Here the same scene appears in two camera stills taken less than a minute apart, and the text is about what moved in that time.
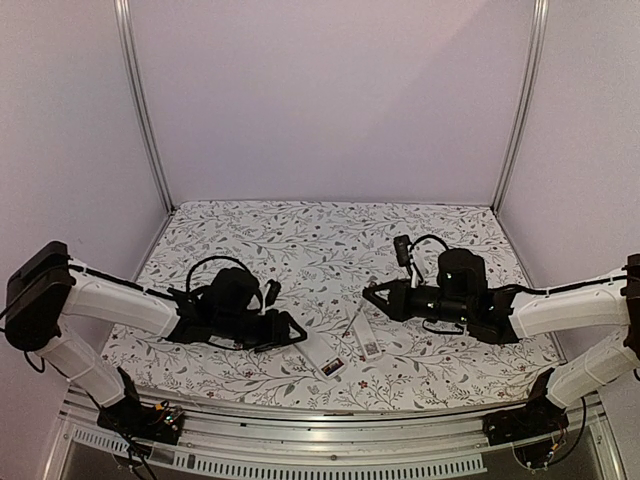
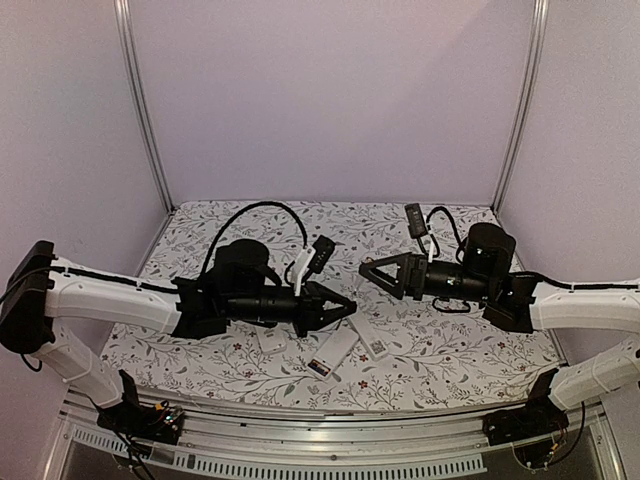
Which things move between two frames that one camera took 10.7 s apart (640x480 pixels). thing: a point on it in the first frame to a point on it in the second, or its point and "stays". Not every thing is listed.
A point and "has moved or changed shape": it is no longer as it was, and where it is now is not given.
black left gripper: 277,332 to 312,317
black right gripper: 397,309 to 413,278
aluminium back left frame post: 123,12 stays
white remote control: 321,355 has moved or changed shape
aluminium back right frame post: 526,99 stays
